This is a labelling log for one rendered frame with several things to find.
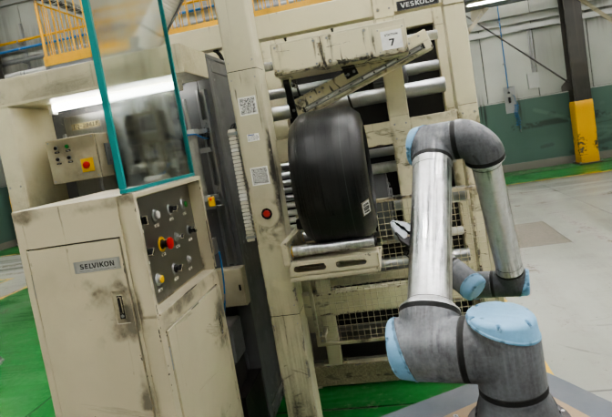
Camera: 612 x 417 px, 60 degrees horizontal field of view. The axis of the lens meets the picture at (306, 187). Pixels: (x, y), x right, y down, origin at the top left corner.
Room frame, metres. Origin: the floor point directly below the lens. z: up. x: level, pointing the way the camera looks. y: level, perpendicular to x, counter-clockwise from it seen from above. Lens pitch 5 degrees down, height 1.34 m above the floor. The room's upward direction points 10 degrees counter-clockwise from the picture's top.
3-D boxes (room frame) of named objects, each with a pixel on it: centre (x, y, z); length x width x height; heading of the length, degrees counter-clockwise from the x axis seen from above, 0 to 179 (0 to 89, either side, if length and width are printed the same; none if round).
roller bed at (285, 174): (2.62, 0.07, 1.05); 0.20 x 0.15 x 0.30; 80
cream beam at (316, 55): (2.48, -0.26, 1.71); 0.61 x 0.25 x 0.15; 80
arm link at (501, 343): (1.14, -0.38, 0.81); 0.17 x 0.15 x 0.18; 64
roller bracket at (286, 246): (2.24, 0.09, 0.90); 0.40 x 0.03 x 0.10; 170
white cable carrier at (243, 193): (2.22, 0.26, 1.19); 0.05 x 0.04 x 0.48; 170
